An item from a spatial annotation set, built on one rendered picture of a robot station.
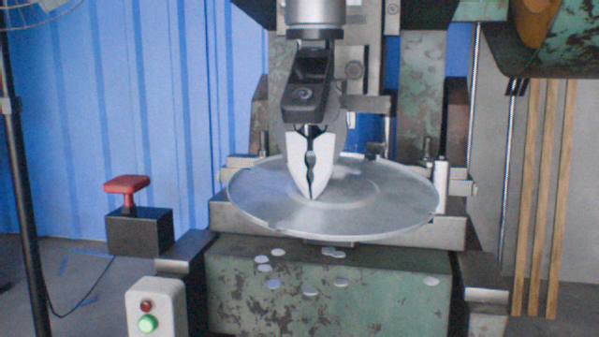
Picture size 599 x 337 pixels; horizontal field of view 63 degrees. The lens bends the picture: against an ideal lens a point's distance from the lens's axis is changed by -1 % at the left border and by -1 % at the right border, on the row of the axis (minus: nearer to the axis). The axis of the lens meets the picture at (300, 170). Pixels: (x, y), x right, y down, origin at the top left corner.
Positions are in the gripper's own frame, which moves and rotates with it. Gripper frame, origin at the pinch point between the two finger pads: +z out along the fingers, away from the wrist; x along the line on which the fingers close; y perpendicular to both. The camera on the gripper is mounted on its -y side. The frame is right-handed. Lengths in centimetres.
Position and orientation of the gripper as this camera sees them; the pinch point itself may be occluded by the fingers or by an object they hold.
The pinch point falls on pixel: (310, 191)
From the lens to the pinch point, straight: 62.8
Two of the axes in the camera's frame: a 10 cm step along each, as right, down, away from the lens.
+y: 2.0, -2.4, 9.5
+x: -9.8, -0.5, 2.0
